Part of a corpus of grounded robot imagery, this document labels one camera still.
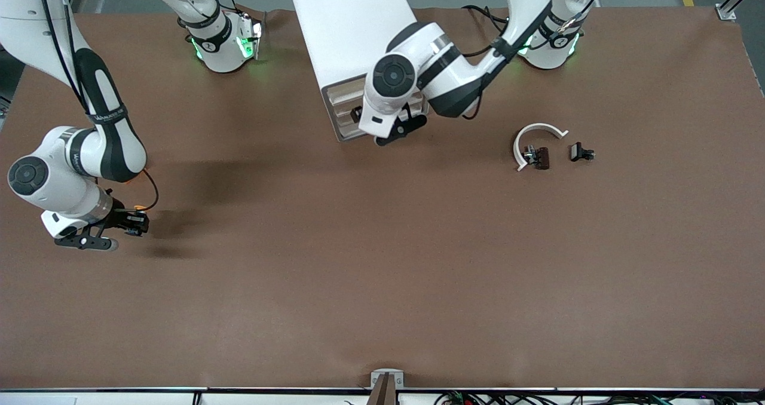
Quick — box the orange capped push button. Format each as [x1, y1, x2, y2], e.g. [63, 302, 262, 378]
[130, 205, 150, 236]

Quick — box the brown table cover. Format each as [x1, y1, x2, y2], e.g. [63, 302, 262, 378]
[0, 6, 765, 391]

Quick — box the black cable below table edge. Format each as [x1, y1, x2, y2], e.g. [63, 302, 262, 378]
[433, 391, 765, 405]

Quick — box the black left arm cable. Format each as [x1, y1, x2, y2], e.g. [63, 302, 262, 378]
[460, 0, 613, 121]

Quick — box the black cable at arm base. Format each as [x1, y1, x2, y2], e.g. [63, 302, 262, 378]
[462, 4, 512, 35]

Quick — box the white curved plastic piece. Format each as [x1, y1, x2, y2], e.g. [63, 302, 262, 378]
[514, 122, 569, 172]

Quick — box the grey metal edge bracket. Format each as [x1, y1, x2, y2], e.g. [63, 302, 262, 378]
[371, 369, 405, 389]

